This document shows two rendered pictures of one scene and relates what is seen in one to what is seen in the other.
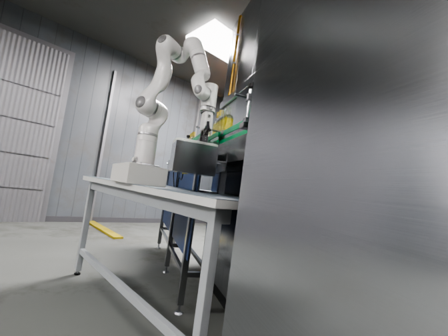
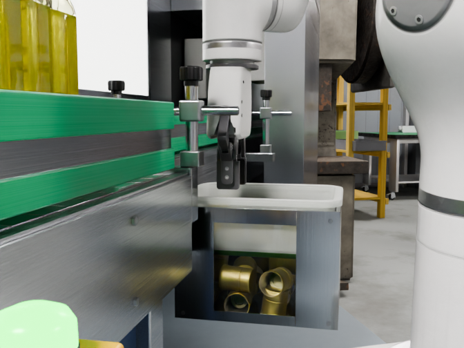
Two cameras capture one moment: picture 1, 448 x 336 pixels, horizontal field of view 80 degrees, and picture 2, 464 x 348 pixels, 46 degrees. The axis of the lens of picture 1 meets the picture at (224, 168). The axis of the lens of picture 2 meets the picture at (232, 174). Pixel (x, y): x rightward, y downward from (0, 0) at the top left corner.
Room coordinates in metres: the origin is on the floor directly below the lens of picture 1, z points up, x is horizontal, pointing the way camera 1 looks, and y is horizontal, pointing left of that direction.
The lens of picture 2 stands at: (2.13, 0.52, 1.12)
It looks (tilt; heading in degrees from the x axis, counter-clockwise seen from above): 6 degrees down; 210
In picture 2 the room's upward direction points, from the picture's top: straight up
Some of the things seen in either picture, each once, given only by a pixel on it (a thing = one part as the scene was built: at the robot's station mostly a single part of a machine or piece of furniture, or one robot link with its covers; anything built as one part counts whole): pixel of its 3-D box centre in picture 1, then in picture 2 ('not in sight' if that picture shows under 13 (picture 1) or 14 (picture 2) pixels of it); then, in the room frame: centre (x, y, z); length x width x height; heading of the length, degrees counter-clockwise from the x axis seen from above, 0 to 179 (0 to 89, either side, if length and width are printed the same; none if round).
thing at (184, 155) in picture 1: (197, 160); (245, 250); (1.42, 0.15, 0.92); 0.27 x 0.17 x 0.15; 108
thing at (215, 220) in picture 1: (127, 251); not in sight; (1.56, 0.49, 0.36); 1.51 x 0.09 x 0.71; 43
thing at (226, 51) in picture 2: (207, 110); (232, 54); (1.43, 0.13, 1.20); 0.09 x 0.08 x 0.03; 19
